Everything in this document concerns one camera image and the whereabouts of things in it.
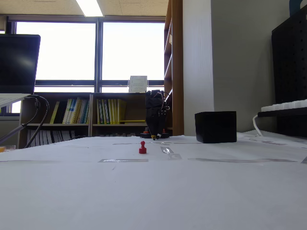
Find white power strip cable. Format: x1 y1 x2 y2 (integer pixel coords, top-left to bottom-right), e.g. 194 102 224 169
252 114 265 137

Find white power strip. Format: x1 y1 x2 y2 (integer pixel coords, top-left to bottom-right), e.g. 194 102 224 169
260 99 307 113

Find ceiling light panel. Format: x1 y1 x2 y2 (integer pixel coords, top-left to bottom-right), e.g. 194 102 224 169
76 0 104 17

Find dark blue object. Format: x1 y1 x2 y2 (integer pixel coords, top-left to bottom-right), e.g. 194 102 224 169
289 0 307 17

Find dark laptop computer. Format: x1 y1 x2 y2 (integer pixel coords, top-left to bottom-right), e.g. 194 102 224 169
0 34 41 108

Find dark window frame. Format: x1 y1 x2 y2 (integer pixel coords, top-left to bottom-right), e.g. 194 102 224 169
0 15 166 94

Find teal white book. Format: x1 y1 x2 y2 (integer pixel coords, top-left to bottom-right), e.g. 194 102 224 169
80 99 90 125

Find white paper sign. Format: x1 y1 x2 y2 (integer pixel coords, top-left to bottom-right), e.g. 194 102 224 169
128 75 148 93

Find thin yellow book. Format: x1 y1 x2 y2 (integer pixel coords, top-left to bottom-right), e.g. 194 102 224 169
49 101 60 125

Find black book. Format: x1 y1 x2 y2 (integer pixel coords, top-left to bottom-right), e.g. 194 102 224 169
57 101 68 125

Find white paper table cover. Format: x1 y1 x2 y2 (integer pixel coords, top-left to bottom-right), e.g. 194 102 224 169
0 130 307 230

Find black perforated pegboard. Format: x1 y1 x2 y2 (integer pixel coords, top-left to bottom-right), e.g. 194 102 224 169
271 4 307 138

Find black robot base orange screws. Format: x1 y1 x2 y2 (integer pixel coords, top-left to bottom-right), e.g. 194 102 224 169
140 128 171 139

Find thick black plug cable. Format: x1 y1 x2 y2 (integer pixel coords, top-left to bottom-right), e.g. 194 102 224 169
23 94 50 149

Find yellow white book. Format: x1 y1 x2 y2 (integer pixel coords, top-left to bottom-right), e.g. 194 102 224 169
62 98 73 125

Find white blue book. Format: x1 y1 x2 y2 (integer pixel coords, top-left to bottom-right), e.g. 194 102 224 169
69 98 78 125

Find tall wooden bookshelf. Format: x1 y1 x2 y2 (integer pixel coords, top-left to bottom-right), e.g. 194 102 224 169
164 0 184 136

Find black open box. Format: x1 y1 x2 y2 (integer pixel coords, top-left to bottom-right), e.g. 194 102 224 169
194 111 237 144

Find grey flexible rod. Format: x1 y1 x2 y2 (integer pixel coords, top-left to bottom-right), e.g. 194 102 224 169
0 123 27 145

